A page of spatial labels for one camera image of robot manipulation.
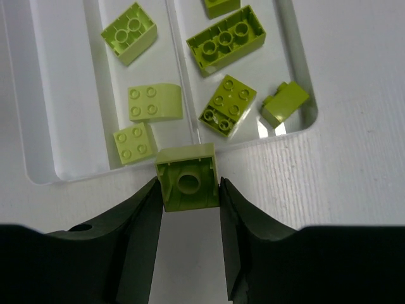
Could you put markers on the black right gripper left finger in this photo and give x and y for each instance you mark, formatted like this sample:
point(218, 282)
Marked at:
point(107, 259)

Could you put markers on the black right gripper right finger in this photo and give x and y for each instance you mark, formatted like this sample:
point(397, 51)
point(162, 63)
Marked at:
point(267, 261)

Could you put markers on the pale green upside-down square lego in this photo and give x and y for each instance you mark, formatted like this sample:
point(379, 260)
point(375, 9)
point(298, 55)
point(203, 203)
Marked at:
point(188, 177)

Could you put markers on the pale green small lego brick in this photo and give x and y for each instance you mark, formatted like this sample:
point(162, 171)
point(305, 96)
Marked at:
point(135, 143)

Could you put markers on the lime green curved studded lego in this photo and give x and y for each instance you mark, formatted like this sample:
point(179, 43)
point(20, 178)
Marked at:
point(228, 106)

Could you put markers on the pale green curved studded lego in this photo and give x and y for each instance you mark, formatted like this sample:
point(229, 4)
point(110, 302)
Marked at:
point(155, 102)

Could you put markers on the lime green small lego brick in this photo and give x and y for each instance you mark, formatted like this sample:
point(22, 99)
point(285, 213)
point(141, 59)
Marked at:
point(288, 98)

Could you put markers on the lime green long lego brick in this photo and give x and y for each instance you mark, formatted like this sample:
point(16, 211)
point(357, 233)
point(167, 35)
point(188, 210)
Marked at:
point(227, 41)

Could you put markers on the pale green upside-down curved lego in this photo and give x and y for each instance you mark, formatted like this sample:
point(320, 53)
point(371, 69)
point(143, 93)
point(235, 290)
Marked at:
point(132, 33)

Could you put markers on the lime green upside-down square lego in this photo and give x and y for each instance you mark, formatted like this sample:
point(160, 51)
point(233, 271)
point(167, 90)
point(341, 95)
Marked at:
point(216, 8)

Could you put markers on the white sorting tray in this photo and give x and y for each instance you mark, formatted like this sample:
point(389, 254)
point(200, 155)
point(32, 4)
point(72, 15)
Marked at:
point(103, 85)

